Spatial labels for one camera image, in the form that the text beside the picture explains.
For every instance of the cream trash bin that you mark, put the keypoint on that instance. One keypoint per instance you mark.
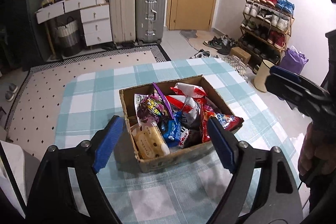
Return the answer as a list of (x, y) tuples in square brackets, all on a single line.
[(262, 77)]

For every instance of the brown cardboard box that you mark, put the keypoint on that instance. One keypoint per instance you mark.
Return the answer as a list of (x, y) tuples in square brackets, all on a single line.
[(168, 161)]

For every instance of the red snack packet blue lettering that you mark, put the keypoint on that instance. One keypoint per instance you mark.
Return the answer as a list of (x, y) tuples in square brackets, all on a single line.
[(225, 121)]

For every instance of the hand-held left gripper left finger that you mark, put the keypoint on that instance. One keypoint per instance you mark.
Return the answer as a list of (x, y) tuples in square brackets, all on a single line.
[(107, 145)]

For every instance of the white drawer desk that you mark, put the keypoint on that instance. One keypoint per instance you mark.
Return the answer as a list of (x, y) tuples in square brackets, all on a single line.
[(94, 22)]

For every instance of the red packet with dark window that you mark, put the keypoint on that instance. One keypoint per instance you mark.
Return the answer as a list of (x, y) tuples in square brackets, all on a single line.
[(190, 138)]

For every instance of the purple bag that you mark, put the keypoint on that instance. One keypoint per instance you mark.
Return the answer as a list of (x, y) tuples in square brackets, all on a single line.
[(292, 61)]

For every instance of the scattered sneakers pile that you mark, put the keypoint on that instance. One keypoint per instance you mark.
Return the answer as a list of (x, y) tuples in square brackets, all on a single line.
[(218, 44)]

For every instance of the grey slippers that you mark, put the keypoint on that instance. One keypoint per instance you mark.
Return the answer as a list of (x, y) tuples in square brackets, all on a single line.
[(11, 92)]

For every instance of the wooden shoe rack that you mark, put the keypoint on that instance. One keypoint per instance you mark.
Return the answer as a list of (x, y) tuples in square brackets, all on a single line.
[(262, 52)]

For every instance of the purple snack packet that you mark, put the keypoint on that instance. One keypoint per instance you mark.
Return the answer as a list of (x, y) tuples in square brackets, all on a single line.
[(212, 112), (152, 108)]

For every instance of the white snack bag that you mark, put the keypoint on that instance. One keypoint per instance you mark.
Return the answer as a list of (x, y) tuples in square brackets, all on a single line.
[(189, 90)]

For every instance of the silver suitcase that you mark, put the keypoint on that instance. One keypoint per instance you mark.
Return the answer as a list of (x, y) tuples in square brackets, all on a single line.
[(149, 14)]

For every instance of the beige suitcase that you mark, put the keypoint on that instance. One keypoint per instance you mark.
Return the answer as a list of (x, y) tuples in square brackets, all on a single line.
[(122, 14)]

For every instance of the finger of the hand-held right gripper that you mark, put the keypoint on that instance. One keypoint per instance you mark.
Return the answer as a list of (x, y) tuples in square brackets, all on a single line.
[(291, 92), (284, 74)]

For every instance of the rows of racked shoes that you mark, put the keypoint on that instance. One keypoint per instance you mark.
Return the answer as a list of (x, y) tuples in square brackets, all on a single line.
[(273, 19)]

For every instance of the red and white snack packet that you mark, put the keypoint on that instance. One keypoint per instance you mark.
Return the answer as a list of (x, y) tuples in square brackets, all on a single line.
[(183, 108)]

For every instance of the person's right hand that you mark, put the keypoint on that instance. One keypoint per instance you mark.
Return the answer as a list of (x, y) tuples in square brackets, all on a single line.
[(320, 145)]

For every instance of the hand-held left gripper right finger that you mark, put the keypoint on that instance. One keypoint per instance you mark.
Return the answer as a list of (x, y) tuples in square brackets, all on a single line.
[(221, 146)]

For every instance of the cream bread packet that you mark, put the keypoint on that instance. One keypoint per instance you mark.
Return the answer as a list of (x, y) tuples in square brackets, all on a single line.
[(148, 142)]

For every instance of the person's right forearm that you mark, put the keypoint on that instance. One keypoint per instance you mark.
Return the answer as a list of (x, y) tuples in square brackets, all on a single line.
[(324, 187)]

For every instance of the blue checked tablecloth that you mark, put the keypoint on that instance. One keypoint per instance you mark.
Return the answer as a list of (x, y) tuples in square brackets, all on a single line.
[(89, 98)]

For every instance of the woven laundry basket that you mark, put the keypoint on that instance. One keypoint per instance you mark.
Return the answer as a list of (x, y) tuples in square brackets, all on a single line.
[(67, 37)]

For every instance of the dark grey refrigerator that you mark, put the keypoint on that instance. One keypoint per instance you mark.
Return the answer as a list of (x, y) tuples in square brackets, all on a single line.
[(34, 3)]

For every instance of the blue cookie packet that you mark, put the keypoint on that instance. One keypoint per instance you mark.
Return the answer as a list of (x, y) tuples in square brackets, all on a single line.
[(172, 130)]

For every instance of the beige door mat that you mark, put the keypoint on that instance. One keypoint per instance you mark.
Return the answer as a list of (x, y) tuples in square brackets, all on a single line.
[(194, 39)]

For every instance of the small cardboard box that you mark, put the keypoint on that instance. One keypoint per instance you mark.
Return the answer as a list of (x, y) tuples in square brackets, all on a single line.
[(240, 54)]

